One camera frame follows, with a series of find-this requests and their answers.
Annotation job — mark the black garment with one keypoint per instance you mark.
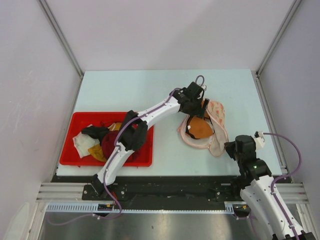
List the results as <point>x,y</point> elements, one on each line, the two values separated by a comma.
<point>96,132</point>

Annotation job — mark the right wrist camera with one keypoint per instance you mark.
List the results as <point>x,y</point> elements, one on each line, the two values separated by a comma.
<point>259,140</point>

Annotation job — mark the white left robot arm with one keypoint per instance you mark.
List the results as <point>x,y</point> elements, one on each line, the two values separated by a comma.
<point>134,129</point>

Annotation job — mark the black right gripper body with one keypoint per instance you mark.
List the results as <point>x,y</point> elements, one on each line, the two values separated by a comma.
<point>237,157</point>

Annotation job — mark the orange bra with black trim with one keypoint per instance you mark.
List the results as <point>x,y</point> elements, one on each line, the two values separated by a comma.
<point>199,128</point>

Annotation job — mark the left aluminium frame post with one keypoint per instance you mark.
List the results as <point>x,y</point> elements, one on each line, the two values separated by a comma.
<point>48,13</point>

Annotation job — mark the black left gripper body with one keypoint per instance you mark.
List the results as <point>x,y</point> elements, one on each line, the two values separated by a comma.
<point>194,109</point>

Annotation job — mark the aluminium frame post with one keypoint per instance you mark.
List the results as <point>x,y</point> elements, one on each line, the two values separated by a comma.
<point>293,9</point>
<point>48,13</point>

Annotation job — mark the yellow garment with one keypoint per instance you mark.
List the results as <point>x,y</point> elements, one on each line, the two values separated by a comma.
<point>94,151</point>

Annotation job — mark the dark red garment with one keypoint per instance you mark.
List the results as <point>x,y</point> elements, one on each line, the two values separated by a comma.
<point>107,138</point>

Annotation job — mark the white slotted cable duct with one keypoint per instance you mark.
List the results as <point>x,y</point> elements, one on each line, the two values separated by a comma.
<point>95,207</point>

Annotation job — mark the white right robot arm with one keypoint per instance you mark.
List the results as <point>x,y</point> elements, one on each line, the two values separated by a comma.
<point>257,187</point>

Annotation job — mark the white garment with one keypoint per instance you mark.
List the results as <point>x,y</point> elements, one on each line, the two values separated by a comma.
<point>82,142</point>

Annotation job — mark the red plastic bin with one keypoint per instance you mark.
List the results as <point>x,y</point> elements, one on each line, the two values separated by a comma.
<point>80,120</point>

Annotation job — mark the right aluminium frame post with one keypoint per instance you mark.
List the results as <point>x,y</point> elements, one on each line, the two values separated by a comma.
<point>293,9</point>

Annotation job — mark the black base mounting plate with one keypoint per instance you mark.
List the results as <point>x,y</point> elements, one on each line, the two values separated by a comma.
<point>218,188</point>

